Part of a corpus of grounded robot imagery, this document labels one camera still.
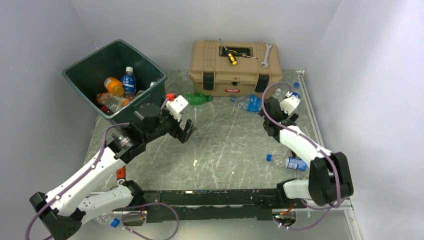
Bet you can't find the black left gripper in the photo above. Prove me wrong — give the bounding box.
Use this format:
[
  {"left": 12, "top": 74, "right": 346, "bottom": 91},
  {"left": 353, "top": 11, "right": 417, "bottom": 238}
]
[{"left": 144, "top": 96, "right": 197, "bottom": 143}]

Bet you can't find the clear bottle white cap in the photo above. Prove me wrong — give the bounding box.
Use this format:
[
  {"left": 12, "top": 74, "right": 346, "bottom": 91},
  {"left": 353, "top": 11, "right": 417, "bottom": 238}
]
[{"left": 272, "top": 88, "right": 286, "bottom": 102}]

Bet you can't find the crushed blue label bottle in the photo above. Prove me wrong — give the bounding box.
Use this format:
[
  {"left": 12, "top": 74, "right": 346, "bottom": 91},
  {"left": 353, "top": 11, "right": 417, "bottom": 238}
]
[{"left": 230, "top": 94, "right": 262, "bottom": 113}]

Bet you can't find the crushed Pepsi bottle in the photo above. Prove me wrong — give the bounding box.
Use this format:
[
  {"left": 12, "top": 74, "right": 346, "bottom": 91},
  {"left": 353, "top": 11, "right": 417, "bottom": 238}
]
[{"left": 265, "top": 154, "right": 307, "bottom": 172}]

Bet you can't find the blue label water bottle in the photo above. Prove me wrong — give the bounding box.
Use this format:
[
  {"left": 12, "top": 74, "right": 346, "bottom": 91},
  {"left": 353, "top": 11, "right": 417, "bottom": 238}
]
[{"left": 121, "top": 66, "right": 137, "bottom": 97}]

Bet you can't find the clear bottle orange label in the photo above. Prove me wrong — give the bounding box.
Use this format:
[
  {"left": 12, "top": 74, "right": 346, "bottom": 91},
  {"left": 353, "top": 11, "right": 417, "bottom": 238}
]
[{"left": 96, "top": 92, "right": 131, "bottom": 113}]

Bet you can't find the orange juice bottle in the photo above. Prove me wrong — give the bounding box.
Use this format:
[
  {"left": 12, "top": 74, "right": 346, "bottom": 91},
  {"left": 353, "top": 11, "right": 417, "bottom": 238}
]
[{"left": 103, "top": 77, "right": 125, "bottom": 96}]

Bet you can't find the dark green plastic bin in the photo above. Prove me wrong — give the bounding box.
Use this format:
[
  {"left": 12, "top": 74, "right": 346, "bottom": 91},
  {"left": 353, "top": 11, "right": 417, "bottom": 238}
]
[{"left": 62, "top": 39, "right": 167, "bottom": 124}]

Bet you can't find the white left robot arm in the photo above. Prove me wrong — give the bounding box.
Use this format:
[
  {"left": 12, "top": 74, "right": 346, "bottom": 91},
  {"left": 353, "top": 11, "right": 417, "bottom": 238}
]
[{"left": 30, "top": 96, "right": 195, "bottom": 240}]

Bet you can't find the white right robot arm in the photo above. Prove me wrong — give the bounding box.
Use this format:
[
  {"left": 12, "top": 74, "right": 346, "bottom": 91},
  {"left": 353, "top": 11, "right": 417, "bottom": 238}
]
[{"left": 259, "top": 97, "right": 354, "bottom": 208}]

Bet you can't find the blue label bottle far right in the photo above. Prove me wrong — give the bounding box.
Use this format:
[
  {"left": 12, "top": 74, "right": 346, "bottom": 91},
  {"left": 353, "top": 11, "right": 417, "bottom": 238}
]
[{"left": 292, "top": 82, "right": 301, "bottom": 99}]

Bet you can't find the green plastic bottle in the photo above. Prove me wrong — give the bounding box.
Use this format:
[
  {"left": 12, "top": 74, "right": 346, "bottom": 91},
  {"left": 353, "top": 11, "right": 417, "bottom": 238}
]
[{"left": 182, "top": 93, "right": 213, "bottom": 106}]

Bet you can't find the silver open-end wrench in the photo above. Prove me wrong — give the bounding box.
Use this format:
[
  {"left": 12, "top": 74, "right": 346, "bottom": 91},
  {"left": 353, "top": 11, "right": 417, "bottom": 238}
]
[{"left": 260, "top": 43, "right": 273, "bottom": 68}]

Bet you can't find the tan plastic toolbox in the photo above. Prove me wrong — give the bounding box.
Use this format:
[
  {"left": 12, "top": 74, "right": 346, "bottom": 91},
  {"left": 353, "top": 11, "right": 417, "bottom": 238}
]
[{"left": 188, "top": 40, "right": 283, "bottom": 98}]

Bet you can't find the yellow black screwdriver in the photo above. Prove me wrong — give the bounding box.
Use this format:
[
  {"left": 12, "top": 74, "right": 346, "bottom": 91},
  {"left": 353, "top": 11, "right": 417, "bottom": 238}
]
[{"left": 218, "top": 38, "right": 237, "bottom": 66}]

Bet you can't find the thin dark screwdriver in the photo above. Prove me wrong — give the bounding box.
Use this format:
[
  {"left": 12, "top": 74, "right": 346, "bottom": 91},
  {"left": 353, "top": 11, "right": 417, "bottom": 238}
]
[{"left": 229, "top": 50, "right": 258, "bottom": 59}]

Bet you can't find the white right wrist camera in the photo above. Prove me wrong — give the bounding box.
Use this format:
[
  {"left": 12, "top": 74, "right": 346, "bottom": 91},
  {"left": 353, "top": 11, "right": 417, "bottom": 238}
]
[{"left": 279, "top": 92, "right": 301, "bottom": 116}]

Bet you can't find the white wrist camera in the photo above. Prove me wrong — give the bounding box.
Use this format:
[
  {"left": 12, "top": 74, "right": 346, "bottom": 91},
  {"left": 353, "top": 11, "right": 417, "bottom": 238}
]
[
  {"left": 165, "top": 93, "right": 189, "bottom": 122},
  {"left": 279, "top": 92, "right": 301, "bottom": 116}
]

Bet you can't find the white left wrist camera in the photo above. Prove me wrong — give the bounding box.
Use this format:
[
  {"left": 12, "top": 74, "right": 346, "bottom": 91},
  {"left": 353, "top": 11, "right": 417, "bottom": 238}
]
[{"left": 165, "top": 93, "right": 189, "bottom": 122}]

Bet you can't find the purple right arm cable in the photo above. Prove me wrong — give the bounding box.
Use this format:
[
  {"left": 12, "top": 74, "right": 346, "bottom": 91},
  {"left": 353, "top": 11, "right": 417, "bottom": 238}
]
[{"left": 260, "top": 81, "right": 342, "bottom": 232}]

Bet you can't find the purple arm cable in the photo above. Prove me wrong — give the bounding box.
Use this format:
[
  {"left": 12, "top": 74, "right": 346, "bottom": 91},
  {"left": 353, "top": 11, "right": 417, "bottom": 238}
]
[
  {"left": 260, "top": 81, "right": 342, "bottom": 232},
  {"left": 24, "top": 97, "right": 171, "bottom": 240}
]

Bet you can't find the purple cable loop front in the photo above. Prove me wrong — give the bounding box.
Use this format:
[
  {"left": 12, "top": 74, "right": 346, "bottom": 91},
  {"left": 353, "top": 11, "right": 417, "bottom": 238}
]
[{"left": 121, "top": 202, "right": 180, "bottom": 240}]

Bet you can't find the red handle adjustable wrench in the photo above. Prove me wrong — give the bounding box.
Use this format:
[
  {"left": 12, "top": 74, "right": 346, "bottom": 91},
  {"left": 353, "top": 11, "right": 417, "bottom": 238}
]
[{"left": 116, "top": 166, "right": 126, "bottom": 185}]

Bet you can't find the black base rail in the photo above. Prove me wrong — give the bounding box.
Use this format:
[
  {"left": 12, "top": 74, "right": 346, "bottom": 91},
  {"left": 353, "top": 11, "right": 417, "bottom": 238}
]
[{"left": 109, "top": 180, "right": 309, "bottom": 223}]

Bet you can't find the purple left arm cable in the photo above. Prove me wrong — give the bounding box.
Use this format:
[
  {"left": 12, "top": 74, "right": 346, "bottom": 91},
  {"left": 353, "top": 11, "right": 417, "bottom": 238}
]
[{"left": 24, "top": 97, "right": 171, "bottom": 240}]

